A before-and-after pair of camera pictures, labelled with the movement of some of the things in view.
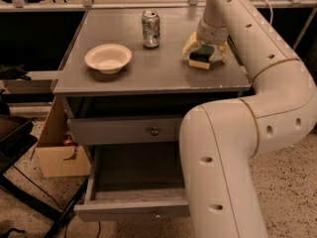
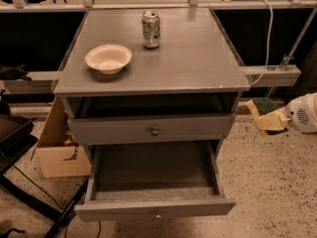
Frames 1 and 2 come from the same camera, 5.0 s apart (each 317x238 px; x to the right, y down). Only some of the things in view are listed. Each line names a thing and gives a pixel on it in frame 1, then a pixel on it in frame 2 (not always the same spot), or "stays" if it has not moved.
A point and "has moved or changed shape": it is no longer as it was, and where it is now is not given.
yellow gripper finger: x=192 y=44 -> x=253 y=107
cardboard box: x=57 y=149 stays
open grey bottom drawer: x=135 y=181 stays
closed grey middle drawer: x=125 y=130 stays
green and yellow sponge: x=202 y=57 has moved or changed shape
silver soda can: x=151 y=29 stays
